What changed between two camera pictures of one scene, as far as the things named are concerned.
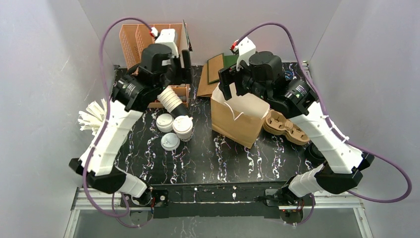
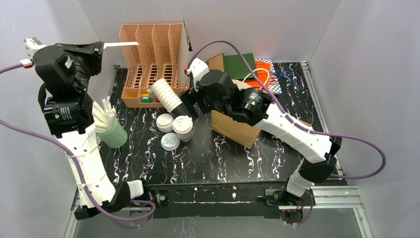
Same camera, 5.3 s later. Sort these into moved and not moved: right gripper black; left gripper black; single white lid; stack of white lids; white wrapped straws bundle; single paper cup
Moved: right gripper black; left gripper black
Not moved: stack of white lids; single paper cup; white wrapped straws bundle; single white lid
